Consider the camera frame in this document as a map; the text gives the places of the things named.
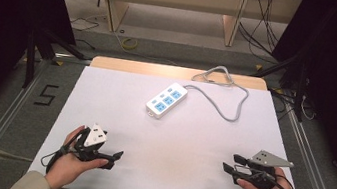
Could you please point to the black metal stand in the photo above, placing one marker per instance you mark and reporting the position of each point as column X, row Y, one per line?
column 300, row 90
column 31, row 57

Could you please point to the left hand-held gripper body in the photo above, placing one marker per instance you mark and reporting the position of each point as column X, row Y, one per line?
column 96, row 136

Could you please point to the person's left hand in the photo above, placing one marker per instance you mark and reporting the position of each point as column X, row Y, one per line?
column 64, row 168

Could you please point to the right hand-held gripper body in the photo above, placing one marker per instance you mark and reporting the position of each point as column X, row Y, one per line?
column 268, row 159

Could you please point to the white power strip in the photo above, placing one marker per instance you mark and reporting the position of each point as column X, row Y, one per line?
column 166, row 101

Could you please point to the white table sheet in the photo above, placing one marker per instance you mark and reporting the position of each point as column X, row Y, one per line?
column 164, row 154

